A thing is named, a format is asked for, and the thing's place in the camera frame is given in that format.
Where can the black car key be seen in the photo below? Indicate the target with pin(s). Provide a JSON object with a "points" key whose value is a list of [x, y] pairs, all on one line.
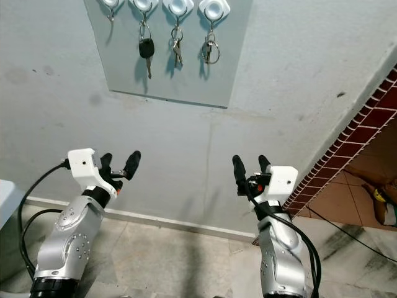
{"points": [[146, 48]]}

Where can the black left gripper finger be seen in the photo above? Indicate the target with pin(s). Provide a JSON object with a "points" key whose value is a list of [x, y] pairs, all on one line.
{"points": [[133, 164], [106, 161]]}

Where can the white baseboard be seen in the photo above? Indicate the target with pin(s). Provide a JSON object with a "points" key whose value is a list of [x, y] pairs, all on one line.
{"points": [[161, 220]]}

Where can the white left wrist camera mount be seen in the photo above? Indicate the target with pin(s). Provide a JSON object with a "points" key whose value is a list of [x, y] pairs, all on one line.
{"points": [[82, 162]]}

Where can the white diamond wall hook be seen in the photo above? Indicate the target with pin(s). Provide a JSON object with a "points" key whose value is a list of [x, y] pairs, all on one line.
{"points": [[145, 4], [178, 6], [111, 2], [215, 9]]}

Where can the silver key bunch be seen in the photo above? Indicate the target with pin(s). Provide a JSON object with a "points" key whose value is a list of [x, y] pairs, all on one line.
{"points": [[177, 53]]}

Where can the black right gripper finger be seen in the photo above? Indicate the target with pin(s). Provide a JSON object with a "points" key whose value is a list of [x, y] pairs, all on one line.
{"points": [[240, 171], [265, 164]]}

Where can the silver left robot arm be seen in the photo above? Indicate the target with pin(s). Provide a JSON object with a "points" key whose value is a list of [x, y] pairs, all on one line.
{"points": [[68, 242]]}

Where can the red tiled door frame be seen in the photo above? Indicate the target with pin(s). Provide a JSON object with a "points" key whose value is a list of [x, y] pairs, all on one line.
{"points": [[347, 133]]}

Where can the yellow toy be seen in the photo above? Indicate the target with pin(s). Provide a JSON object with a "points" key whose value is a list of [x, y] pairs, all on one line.
{"points": [[383, 198]]}

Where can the grey wall board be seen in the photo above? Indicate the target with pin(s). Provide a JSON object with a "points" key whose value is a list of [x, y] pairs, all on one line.
{"points": [[124, 74]]}

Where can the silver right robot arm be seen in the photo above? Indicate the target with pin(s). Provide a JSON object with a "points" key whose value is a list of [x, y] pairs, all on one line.
{"points": [[282, 248]]}

